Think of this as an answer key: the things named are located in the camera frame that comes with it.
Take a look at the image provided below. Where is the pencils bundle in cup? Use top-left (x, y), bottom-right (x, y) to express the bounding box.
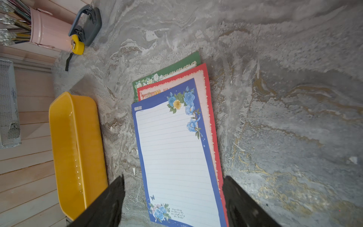
top-left (1, 1), bottom-right (32, 46)

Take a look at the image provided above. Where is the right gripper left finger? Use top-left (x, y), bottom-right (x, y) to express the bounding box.
top-left (69, 175), bottom-right (126, 227)

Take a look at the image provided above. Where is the red bordered stationery paper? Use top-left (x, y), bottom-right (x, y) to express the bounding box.
top-left (137, 63), bottom-right (230, 227)

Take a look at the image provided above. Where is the yellow tape measure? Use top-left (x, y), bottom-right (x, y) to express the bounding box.
top-left (65, 35), bottom-right (85, 72)

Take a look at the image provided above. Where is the pink pencil cup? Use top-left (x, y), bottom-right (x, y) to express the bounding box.
top-left (30, 8), bottom-right (72, 52)

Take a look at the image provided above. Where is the yellow plastic storage tray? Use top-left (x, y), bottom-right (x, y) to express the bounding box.
top-left (49, 92), bottom-right (108, 220)

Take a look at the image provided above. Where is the blue bordered stationery paper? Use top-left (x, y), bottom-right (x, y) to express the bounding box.
top-left (131, 78), bottom-right (228, 227)

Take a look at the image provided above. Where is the white wire shelf rack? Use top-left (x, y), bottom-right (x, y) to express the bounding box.
top-left (0, 58), bottom-right (21, 149)

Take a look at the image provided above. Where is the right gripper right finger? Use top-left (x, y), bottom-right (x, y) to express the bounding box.
top-left (222, 176), bottom-right (281, 227)

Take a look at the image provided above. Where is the green bordered stationery paper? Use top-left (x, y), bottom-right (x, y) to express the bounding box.
top-left (132, 51), bottom-right (201, 103)

